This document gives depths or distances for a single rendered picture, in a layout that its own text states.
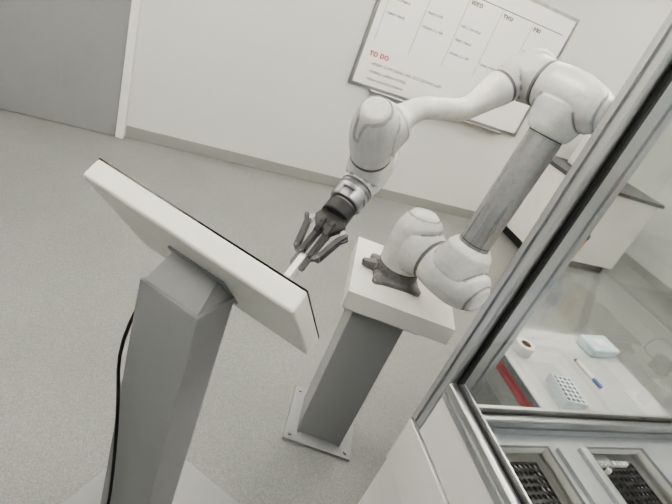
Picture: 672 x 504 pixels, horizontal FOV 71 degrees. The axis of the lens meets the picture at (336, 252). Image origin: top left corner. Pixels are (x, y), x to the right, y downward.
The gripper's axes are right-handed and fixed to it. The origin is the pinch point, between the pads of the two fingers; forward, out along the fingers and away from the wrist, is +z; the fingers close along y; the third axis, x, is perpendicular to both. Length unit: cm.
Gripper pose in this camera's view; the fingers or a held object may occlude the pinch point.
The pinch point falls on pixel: (295, 267)
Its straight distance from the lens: 111.6
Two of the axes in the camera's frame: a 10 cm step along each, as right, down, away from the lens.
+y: 8.3, 4.9, -2.8
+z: -5.6, 7.6, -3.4
